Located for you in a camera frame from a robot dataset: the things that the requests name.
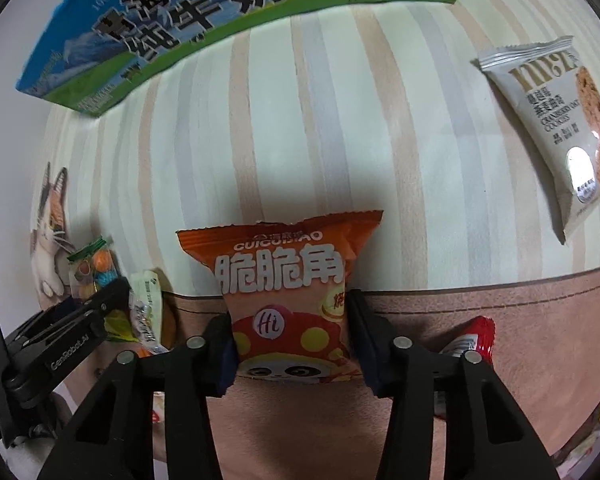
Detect white green snack packet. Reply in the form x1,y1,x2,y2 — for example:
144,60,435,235
129,270,170,356

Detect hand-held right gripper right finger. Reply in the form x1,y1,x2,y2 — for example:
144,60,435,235
347,290,546,480

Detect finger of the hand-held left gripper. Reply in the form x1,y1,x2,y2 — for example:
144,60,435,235
55,276,132,326

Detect orange panda snack packet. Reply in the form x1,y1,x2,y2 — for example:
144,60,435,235
176,210,384,386

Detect blue printed cardboard box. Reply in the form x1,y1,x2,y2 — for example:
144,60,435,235
15,0,466,118

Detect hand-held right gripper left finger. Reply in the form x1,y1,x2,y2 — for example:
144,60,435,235
37,312,241,480

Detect green colourful candy packet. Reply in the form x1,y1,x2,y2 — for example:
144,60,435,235
67,236,118,301

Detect red triangular snack packet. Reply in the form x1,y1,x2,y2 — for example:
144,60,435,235
432,316,496,421

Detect cat print striped blanket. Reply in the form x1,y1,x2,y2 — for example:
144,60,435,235
30,0,600,480

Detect beige oat cookie packet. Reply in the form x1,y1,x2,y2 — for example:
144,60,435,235
477,35,600,246

